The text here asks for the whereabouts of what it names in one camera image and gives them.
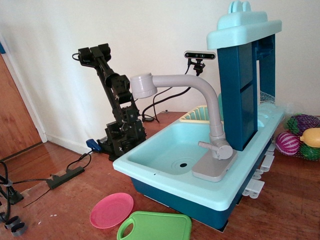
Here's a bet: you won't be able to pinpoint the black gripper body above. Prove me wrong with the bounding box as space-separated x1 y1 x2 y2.
117 96 146 150

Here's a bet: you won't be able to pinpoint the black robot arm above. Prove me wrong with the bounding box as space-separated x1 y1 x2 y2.
72 43 146 162

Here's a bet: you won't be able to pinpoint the teal toy sink unit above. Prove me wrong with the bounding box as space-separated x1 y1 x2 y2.
113 0 284 231

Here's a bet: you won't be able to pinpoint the yellow dish rack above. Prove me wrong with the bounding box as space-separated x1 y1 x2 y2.
179 105 210 124

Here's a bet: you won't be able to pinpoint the pink plastic plate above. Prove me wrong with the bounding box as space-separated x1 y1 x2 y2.
89 192 134 229

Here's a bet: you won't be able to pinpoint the black power strip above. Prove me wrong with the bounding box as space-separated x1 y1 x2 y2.
46 166 85 190

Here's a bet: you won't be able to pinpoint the grey toy faucet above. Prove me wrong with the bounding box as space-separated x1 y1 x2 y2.
130 73 237 182

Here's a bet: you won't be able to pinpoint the green plastic cutting board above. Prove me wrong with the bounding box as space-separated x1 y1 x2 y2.
116 211 192 240

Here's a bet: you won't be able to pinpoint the wooden door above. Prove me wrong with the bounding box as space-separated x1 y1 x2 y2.
0 57 42 160

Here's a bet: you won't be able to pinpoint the white plastic clips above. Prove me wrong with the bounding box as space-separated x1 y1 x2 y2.
242 143 275 199

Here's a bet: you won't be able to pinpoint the purple striped toy vegetable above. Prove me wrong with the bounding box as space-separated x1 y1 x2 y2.
275 132 300 156

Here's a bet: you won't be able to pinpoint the netted toy vegetables bag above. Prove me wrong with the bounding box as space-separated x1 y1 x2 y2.
275 113 320 161

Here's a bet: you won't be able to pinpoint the yellow toy lemon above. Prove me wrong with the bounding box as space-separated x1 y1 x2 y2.
299 127 320 148

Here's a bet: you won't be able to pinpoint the grey depth camera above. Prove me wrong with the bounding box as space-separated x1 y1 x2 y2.
184 50 216 60

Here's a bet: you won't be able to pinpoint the black cable bundle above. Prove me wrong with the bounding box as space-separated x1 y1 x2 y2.
0 160 48 223

